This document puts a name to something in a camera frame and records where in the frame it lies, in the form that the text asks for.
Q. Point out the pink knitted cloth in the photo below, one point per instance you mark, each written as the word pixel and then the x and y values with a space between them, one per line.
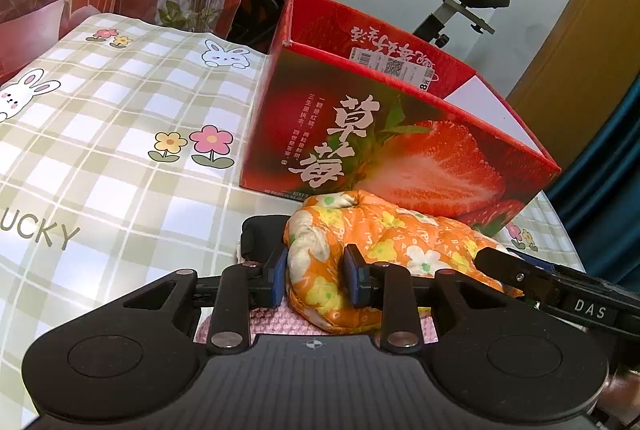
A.
pixel 280 317

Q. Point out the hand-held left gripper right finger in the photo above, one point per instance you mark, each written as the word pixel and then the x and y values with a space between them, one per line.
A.
pixel 352 277

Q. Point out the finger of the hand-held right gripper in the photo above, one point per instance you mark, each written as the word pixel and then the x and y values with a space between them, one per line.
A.
pixel 505 272
pixel 530 258

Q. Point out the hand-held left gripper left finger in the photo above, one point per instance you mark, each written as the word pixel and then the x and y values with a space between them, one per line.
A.
pixel 278 276

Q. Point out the dark blue curtain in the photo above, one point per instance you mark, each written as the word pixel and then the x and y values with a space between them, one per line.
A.
pixel 610 185

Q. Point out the checked bunny print tablecloth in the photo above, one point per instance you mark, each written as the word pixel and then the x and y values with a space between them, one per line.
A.
pixel 125 120

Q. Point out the wooden door panel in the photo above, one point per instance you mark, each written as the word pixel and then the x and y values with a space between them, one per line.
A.
pixel 590 35

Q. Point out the red strawberry print cardboard box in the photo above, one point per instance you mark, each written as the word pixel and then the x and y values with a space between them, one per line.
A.
pixel 350 135

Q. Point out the black fabric item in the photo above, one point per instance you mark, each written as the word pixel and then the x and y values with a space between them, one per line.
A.
pixel 260 230

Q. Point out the orange floral padded cloth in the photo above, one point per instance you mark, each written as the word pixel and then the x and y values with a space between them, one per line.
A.
pixel 400 235

